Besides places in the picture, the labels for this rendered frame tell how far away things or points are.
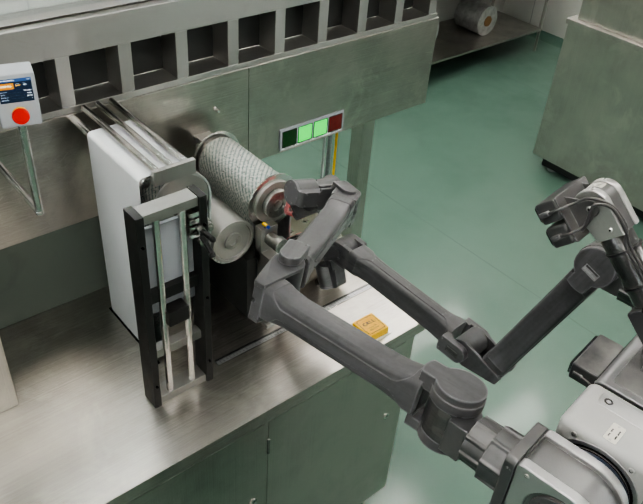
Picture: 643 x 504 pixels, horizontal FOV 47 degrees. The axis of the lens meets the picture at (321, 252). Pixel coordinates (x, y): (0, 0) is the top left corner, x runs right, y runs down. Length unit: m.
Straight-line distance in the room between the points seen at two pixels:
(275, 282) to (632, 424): 0.57
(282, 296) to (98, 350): 0.86
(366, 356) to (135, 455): 0.76
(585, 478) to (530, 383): 2.26
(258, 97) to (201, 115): 0.19
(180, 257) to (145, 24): 0.57
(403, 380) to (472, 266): 2.72
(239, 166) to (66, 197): 0.43
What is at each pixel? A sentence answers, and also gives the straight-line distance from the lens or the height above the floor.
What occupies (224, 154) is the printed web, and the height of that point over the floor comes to 1.31.
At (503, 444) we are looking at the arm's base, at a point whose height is 1.49.
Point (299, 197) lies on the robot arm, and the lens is 1.61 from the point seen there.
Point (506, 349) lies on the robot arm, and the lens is 1.59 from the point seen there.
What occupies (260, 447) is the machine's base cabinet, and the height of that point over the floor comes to 0.73.
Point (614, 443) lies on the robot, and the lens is 1.05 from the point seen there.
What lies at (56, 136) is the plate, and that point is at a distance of 1.86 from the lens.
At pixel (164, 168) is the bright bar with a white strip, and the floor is 1.46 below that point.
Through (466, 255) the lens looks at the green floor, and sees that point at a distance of 3.86.
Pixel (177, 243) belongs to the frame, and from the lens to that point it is 1.59.
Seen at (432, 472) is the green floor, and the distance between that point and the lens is 2.87.
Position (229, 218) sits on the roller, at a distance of 1.80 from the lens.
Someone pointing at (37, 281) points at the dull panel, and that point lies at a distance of 2.04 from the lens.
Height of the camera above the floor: 2.27
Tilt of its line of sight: 37 degrees down
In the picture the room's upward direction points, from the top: 5 degrees clockwise
